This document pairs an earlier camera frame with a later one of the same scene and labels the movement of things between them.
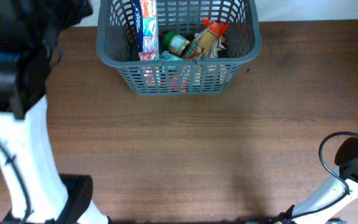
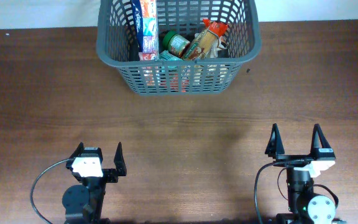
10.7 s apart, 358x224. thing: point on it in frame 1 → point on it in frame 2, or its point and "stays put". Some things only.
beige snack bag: [205, 46] → [222, 43]
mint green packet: [166, 56] stays put
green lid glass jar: [174, 43] stays put
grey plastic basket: [116, 43] stays put
